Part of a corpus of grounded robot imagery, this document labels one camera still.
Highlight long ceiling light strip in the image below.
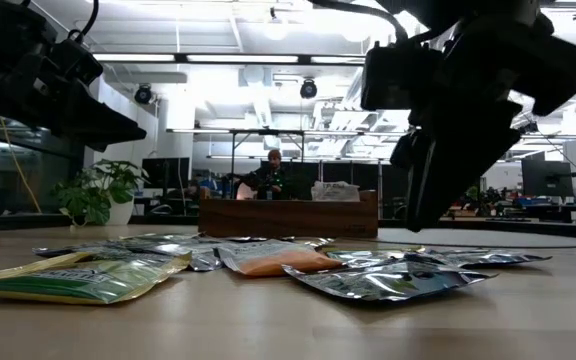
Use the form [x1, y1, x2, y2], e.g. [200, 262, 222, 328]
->
[92, 52, 576, 70]

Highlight green potted plant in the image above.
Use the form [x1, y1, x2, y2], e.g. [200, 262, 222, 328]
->
[50, 158, 150, 227]

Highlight yellow cable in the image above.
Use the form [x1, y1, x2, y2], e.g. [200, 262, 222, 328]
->
[0, 117, 43, 215]

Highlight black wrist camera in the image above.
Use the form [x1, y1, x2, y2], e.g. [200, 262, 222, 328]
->
[360, 41, 443, 112]
[49, 35, 105, 87]

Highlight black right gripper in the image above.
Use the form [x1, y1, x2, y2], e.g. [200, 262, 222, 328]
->
[390, 14, 576, 233]

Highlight dark green tea packet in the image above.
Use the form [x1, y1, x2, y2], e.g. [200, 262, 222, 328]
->
[32, 238, 227, 273]

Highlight black monitor on arm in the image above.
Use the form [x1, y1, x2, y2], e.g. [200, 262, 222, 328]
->
[521, 159, 574, 199]

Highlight office desk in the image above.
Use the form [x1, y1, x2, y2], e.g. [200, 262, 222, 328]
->
[487, 202, 576, 224]

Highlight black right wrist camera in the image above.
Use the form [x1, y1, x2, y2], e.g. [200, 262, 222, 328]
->
[360, 41, 443, 112]

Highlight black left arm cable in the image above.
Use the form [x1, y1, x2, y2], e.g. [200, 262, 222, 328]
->
[65, 0, 101, 44]

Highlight round pendant lamp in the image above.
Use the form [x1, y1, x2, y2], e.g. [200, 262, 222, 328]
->
[261, 7, 291, 42]

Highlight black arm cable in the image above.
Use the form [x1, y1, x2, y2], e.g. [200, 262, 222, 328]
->
[65, 0, 101, 44]
[310, 0, 410, 42]

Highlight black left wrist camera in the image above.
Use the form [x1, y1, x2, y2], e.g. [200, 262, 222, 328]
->
[49, 35, 105, 87]

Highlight large silver foil pouch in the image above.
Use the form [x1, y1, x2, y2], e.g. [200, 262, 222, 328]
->
[282, 259, 494, 303]

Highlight dark wooden tea organizer box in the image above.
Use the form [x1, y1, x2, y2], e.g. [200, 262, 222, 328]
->
[197, 188, 379, 240]

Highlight yellow green tea packet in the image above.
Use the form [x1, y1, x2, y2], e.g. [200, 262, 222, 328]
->
[0, 249, 193, 306]

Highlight grey round mat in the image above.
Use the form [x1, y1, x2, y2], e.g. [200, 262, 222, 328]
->
[375, 227, 576, 250]

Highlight black computer monitor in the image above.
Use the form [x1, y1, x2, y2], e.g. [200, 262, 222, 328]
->
[141, 157, 191, 190]

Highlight black metal rig frame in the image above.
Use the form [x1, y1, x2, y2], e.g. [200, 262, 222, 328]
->
[229, 128, 306, 194]

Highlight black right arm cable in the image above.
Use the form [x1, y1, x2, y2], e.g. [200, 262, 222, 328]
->
[310, 0, 410, 42]

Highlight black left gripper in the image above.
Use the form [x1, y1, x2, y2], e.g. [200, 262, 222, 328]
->
[0, 54, 148, 153]

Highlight black room divider panels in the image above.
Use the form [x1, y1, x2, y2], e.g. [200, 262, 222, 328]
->
[287, 161, 409, 201]

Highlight person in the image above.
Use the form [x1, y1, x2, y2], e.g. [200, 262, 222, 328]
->
[240, 148, 289, 200]

